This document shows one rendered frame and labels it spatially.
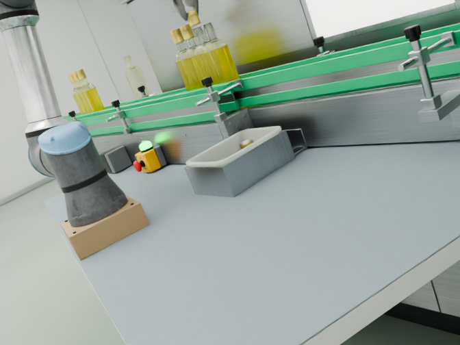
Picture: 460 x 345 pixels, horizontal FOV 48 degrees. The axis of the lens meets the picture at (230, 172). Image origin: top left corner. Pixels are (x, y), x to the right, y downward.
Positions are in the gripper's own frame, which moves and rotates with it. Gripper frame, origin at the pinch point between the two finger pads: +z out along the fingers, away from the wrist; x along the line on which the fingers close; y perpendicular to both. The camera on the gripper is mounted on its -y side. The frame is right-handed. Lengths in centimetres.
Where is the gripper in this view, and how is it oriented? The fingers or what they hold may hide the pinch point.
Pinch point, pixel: (191, 14)
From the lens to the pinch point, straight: 165.9
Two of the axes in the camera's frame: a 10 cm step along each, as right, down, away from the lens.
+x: -7.4, 4.4, -5.0
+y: -5.7, -0.3, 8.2
